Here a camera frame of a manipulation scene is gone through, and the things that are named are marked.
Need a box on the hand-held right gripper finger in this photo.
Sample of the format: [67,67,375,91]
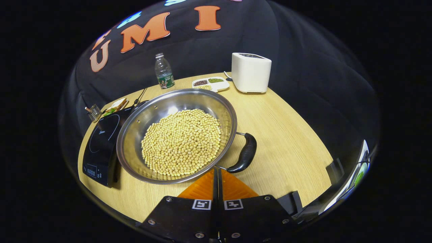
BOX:
[138,168,219,243]
[218,168,297,243]

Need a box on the white and green sheet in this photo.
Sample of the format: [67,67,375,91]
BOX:
[319,139,371,213]

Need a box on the black backdrop cloth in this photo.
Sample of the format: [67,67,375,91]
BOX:
[58,0,380,189]

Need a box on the white divided dish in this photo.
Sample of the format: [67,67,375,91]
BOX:
[192,77,230,93]

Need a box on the black induction cooktop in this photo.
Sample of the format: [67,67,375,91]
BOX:
[82,103,135,188]

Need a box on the pile of yellow soybeans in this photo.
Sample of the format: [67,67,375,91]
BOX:
[141,109,222,177]

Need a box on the stainless steel pot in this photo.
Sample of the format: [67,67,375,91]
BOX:
[116,88,258,185]

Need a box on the clear plastic water bottle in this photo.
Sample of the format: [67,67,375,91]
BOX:
[155,52,175,90]

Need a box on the white toaster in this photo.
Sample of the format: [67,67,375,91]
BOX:
[231,52,272,93]

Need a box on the thin black cable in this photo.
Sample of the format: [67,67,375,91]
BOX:
[133,87,148,106]

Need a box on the sandwich with lettuce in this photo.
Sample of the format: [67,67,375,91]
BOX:
[102,98,129,117]

